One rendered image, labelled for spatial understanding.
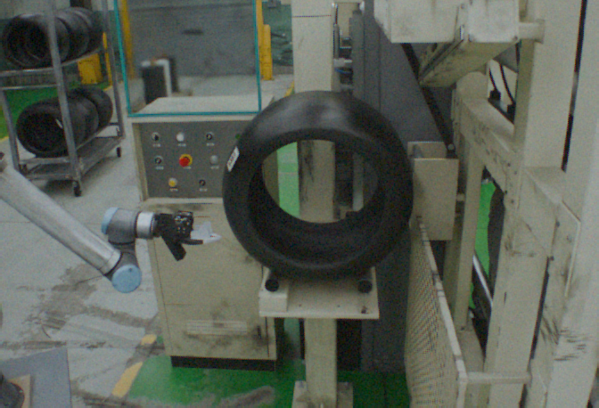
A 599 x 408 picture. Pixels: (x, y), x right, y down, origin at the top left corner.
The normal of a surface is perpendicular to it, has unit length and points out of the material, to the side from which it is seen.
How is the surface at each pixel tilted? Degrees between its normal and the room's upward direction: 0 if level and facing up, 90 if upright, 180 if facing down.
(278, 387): 0
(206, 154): 90
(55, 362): 0
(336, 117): 44
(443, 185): 90
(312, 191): 90
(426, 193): 90
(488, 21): 72
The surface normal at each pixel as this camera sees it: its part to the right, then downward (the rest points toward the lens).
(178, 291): -0.08, 0.36
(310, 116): -0.11, -0.44
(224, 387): -0.04, -0.93
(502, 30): -0.09, 0.06
